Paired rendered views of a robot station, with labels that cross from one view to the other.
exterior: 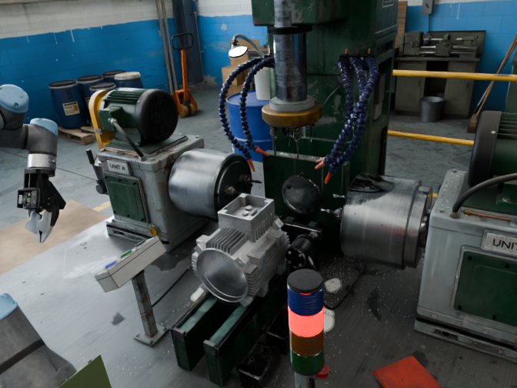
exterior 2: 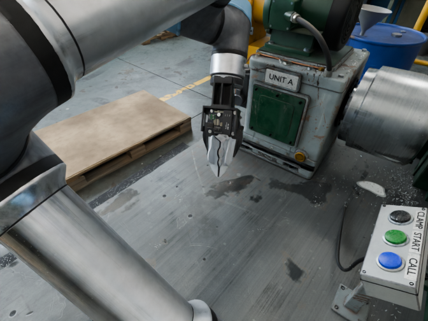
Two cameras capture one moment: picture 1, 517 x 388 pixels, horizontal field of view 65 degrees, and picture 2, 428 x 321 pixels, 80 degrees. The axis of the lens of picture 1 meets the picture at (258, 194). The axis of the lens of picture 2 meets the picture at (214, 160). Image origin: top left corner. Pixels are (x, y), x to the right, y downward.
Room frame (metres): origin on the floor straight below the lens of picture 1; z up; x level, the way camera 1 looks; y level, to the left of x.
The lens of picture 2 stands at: (0.61, 0.62, 1.44)
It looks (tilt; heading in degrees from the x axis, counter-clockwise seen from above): 42 degrees down; 5
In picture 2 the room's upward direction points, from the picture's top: straight up
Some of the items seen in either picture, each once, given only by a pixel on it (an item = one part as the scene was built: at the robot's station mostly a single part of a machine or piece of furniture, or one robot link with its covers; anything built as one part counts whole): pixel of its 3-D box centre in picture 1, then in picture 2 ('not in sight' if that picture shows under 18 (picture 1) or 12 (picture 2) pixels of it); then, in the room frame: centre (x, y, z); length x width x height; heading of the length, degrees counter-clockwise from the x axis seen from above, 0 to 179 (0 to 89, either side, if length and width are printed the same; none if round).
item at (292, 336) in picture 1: (306, 333); not in sight; (0.52, -0.07, 1.10); 0.06 x 0.06 x 0.04
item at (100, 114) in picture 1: (132, 146); (288, 54); (1.45, 0.46, 1.16); 0.33 x 0.26 x 0.42; 58
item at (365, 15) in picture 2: not in sight; (367, 25); (2.77, -0.34, 0.93); 0.25 x 0.24 x 0.25; 143
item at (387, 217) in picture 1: (395, 222); not in sight; (0.96, -0.38, 1.04); 0.41 x 0.25 x 0.25; 58
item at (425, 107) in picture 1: (430, 109); (422, 44); (5.12, -2.33, 0.14); 0.30 x 0.30 x 0.27
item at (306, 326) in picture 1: (305, 314); not in sight; (0.52, -0.07, 1.14); 0.06 x 0.06 x 0.04
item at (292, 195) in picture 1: (301, 195); not in sight; (1.22, -0.15, 1.02); 0.15 x 0.02 x 0.15; 58
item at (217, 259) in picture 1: (242, 255); not in sight; (0.89, 0.06, 1.01); 0.20 x 0.19 x 0.19; 148
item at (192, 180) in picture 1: (201, 182); (371, 109); (1.33, 0.20, 1.04); 0.37 x 0.25 x 0.25; 58
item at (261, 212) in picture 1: (247, 217); not in sight; (0.93, 0.03, 1.11); 0.12 x 0.11 x 0.07; 148
